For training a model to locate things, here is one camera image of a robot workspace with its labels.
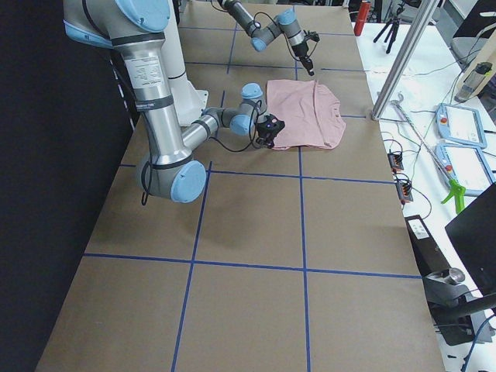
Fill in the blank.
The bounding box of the blue teach pendant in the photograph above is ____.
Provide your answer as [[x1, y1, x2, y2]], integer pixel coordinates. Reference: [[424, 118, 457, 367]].
[[435, 143, 495, 197], [436, 103, 487, 149]]

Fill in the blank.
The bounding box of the blue teach pendant near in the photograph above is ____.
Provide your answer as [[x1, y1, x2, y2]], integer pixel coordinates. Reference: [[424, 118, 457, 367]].
[[435, 143, 495, 197]]

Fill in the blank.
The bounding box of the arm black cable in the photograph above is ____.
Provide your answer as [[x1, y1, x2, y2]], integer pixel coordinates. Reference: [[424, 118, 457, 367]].
[[139, 100, 268, 206]]

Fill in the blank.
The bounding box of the pink Snoopy t-shirt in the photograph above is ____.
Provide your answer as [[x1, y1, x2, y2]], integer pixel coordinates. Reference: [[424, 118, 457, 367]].
[[267, 79, 346, 150]]

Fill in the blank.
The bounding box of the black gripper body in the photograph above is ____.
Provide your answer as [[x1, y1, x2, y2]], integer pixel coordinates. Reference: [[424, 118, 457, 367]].
[[256, 114, 285, 149], [290, 33, 320, 62]]

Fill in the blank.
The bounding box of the aluminium frame post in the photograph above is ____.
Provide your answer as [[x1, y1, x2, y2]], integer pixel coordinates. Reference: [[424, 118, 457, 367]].
[[371, 1, 438, 121]]

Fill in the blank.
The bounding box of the orange black electronics box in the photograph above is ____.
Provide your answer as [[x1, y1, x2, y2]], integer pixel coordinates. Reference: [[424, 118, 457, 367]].
[[387, 151, 404, 174]]

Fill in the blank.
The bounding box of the black clamp stand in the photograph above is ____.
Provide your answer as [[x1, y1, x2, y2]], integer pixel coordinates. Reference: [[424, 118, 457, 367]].
[[405, 215, 495, 346]]

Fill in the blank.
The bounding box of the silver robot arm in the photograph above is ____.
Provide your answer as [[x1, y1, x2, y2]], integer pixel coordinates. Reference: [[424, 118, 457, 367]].
[[218, 1, 320, 76], [64, 1, 284, 203]]

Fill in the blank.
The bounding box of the blue teach pendant far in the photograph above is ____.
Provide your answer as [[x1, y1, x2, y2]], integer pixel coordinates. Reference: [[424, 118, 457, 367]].
[[436, 103, 487, 149]]

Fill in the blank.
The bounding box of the black tripod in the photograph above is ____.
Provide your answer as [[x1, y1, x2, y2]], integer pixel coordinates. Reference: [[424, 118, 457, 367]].
[[373, 2, 405, 54]]

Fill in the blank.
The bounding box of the black monitor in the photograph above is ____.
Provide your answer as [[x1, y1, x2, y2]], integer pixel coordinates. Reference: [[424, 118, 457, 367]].
[[445, 184, 495, 295]]

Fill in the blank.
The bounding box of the clear water bottle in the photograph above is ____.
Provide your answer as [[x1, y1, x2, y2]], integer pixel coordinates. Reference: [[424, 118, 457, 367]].
[[454, 61, 492, 103]]

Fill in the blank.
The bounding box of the red cylinder bottle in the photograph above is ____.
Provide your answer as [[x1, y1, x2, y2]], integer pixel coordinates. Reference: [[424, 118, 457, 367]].
[[353, 0, 371, 36]]

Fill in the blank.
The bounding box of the grabber stick green handle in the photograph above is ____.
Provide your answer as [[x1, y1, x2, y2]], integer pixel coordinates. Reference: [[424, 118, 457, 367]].
[[389, 92, 468, 214]]

